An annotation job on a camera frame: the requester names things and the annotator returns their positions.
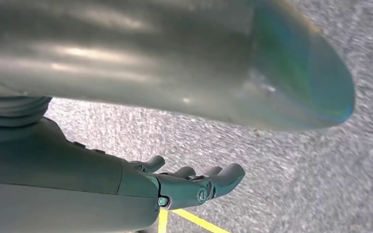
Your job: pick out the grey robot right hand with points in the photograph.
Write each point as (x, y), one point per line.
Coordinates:
(61, 186)

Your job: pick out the yellow floor tape line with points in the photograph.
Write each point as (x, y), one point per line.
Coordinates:
(199, 221)

